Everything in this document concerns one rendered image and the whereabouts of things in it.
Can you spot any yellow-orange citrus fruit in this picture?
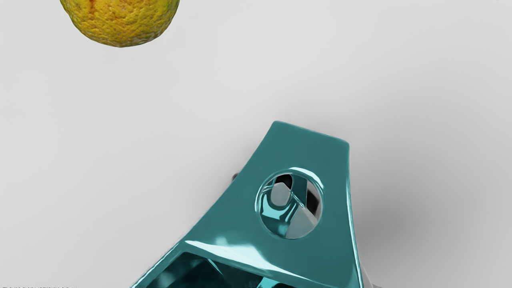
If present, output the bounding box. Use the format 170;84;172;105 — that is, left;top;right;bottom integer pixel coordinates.
60;0;180;48

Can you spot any teal faceted mug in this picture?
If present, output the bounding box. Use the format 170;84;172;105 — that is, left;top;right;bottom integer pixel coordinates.
130;120;364;288

